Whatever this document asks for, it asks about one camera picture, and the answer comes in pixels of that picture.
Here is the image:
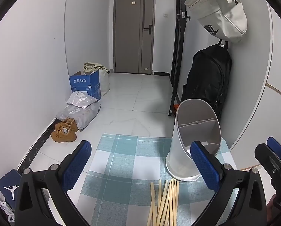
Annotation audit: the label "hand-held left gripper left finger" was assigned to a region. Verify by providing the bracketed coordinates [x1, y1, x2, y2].
[15, 140, 92, 226]

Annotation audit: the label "group of bamboo chopsticks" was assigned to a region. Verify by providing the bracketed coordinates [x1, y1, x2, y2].
[146, 178, 180, 226]

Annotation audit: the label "white sling bag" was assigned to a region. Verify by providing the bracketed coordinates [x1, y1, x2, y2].
[184, 0, 248, 44]

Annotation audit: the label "white plastic parcel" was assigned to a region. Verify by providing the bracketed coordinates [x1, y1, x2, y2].
[66, 91, 101, 109]

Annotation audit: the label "black backpack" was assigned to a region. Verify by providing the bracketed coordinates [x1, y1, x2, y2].
[180, 40, 233, 123]

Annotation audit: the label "white device with cables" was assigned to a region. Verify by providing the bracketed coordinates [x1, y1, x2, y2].
[0, 200, 15, 224]

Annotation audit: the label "white woven sack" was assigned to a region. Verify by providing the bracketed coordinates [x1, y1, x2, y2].
[99, 67, 110, 97]

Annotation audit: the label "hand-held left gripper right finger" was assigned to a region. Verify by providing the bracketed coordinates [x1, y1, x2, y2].
[190, 141, 268, 226]

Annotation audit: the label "black metal frame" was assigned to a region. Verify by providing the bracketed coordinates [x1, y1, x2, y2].
[168, 0, 191, 117]

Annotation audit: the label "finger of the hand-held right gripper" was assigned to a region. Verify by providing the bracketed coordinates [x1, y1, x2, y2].
[255, 144, 281, 191]
[267, 137, 281, 170]

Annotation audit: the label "blue cardboard box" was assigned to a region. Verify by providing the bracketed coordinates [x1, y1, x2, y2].
[69, 70, 102, 100]

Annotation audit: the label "grey entrance door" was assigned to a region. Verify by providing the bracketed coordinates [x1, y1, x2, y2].
[113, 0, 155, 74]

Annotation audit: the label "beige cloth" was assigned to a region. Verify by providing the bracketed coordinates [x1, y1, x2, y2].
[83, 62, 108, 76]

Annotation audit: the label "white panel with gold trim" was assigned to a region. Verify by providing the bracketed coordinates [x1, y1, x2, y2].
[225, 5, 281, 170]

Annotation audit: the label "blue shoe box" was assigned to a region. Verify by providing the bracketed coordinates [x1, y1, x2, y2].
[0, 168, 22, 202]

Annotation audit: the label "white divided utensil holder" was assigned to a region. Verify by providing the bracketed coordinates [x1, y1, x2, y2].
[165, 99, 222, 182]

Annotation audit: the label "brown suede shoe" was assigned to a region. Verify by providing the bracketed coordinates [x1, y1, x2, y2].
[54, 118, 79, 132]
[51, 125, 77, 143]

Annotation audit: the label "teal checked tablecloth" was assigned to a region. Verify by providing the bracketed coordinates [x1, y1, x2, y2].
[77, 134, 240, 226]

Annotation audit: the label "clear plastic bags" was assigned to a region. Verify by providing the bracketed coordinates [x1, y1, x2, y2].
[55, 102, 101, 131]

